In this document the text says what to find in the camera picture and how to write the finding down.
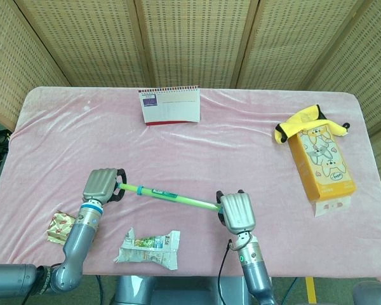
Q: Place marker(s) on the grey robot torso base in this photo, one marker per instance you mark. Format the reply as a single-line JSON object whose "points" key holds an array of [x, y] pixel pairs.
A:
{"points": [[165, 290]]}

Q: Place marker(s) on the crumpled white green plastic bag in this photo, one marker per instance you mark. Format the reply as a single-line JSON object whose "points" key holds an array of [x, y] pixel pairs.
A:
{"points": [[149, 249]]}

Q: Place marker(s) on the orange cartoon tissue box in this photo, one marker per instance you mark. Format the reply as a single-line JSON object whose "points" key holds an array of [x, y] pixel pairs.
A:
{"points": [[324, 165]]}

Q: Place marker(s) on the pink velvet tablecloth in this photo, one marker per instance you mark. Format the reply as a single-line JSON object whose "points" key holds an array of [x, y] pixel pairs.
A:
{"points": [[209, 152]]}

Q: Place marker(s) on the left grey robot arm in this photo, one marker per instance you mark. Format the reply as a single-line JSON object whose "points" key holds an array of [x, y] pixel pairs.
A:
{"points": [[79, 236]]}

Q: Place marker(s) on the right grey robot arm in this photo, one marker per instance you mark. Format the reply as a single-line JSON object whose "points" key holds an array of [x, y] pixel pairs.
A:
{"points": [[254, 267]]}

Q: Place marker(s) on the yellow floor strip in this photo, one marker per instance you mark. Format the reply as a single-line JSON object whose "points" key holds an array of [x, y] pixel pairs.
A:
{"points": [[310, 290]]}

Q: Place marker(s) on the red white desk calendar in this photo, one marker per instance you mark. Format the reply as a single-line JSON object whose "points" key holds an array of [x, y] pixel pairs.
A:
{"points": [[174, 106]]}

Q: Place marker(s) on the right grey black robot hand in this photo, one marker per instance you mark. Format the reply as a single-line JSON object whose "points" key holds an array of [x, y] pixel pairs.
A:
{"points": [[238, 211]]}

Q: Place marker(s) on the yellow plush cloth black trim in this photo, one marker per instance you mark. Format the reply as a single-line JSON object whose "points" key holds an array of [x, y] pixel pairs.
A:
{"points": [[300, 122]]}

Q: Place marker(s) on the gold foil snack packet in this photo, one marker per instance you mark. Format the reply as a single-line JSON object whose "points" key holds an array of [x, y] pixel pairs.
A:
{"points": [[60, 228]]}

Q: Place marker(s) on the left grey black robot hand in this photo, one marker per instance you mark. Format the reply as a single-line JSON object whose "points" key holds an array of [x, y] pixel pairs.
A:
{"points": [[98, 185]]}

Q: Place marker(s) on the woven bamboo folding screen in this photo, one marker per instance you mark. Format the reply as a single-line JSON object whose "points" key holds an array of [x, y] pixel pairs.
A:
{"points": [[190, 38]]}

